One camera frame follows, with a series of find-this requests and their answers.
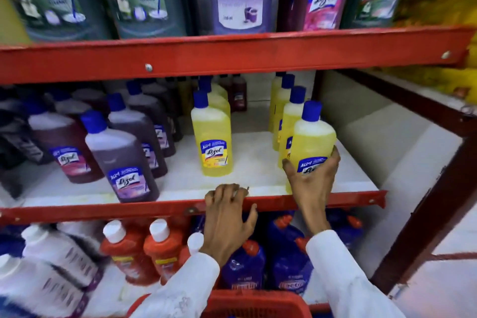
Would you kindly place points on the person's right forearm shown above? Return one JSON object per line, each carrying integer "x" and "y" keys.
{"x": 343, "y": 280}

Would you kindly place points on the person's left hand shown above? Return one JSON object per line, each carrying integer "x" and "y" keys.
{"x": 223, "y": 224}

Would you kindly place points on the white bottle purple label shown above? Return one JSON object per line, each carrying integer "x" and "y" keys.
{"x": 37, "y": 291}
{"x": 59, "y": 254}

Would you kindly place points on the yellow cleaner bottle blue cap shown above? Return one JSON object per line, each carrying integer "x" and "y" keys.
{"x": 281, "y": 105}
{"x": 220, "y": 99}
{"x": 212, "y": 135}
{"x": 313, "y": 139}
{"x": 290, "y": 120}
{"x": 274, "y": 101}

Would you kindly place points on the red metal shelf rack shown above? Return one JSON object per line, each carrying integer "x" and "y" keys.
{"x": 223, "y": 55}

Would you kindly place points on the orange bottle white cap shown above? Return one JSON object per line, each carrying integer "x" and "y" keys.
{"x": 164, "y": 250}
{"x": 128, "y": 254}
{"x": 192, "y": 245}

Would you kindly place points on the person's right hand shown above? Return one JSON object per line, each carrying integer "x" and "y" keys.
{"x": 311, "y": 198}

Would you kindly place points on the person's left thumb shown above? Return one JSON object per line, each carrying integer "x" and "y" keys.
{"x": 252, "y": 217}

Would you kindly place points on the dark plastic packets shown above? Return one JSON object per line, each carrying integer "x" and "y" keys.
{"x": 18, "y": 142}

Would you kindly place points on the person's left forearm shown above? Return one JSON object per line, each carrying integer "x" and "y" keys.
{"x": 182, "y": 291}

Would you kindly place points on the group of dark purple bottles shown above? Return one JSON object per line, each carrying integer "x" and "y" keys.
{"x": 119, "y": 157}

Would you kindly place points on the small dark brown bottle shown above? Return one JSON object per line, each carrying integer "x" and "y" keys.
{"x": 239, "y": 94}

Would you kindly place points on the blue bottle red cap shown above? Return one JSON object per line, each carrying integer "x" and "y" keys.
{"x": 344, "y": 228}
{"x": 283, "y": 232}
{"x": 244, "y": 267}
{"x": 292, "y": 273}

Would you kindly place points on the red plastic basket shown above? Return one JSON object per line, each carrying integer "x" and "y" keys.
{"x": 257, "y": 304}

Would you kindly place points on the white shelf board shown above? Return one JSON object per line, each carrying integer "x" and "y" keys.
{"x": 257, "y": 165}

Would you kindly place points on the person's right thumb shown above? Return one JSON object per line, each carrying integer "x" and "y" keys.
{"x": 290, "y": 171}

